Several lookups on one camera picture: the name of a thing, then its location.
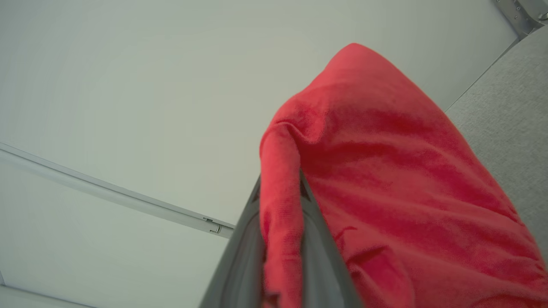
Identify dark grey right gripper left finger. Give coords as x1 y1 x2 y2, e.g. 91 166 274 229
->
199 175 268 308

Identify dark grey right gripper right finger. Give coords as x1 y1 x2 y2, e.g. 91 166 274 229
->
299 170 364 308

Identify red shorts with white stripe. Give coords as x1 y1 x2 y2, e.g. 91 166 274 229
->
259 43 548 308

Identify small metal rail clip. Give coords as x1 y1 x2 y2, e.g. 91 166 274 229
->
203 217 223 234

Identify white wall rail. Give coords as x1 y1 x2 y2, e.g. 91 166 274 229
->
0 142 235 239

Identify grey metal frame post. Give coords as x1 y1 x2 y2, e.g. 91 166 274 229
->
492 0 548 39

